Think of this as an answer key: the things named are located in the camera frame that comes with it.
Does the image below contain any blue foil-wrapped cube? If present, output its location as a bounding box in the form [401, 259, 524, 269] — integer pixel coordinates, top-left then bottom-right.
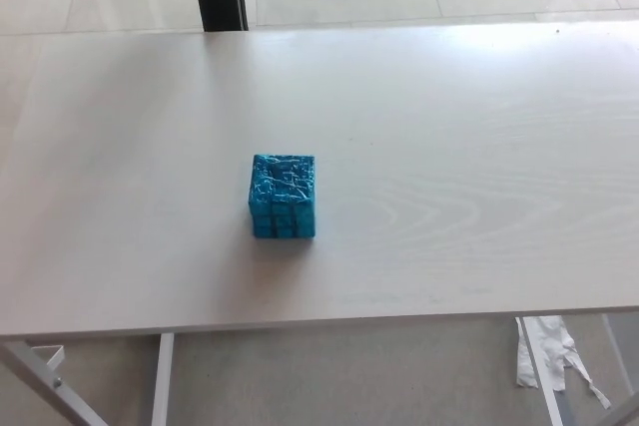
[249, 153, 319, 242]

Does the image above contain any white straight table leg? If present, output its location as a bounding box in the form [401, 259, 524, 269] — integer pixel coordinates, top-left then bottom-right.
[150, 331, 177, 426]

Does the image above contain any torn white paper strip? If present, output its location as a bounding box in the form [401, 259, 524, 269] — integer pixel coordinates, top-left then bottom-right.
[513, 314, 615, 410]

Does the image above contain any white slanted table leg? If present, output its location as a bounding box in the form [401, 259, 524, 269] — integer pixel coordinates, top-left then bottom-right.
[515, 316, 564, 426]

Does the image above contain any white diagonal table brace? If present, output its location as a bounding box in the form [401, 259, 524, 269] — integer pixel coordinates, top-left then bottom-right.
[0, 340, 109, 426]

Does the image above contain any white metal table bracket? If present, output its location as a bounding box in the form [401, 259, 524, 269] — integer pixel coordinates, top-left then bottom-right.
[26, 343, 67, 373]

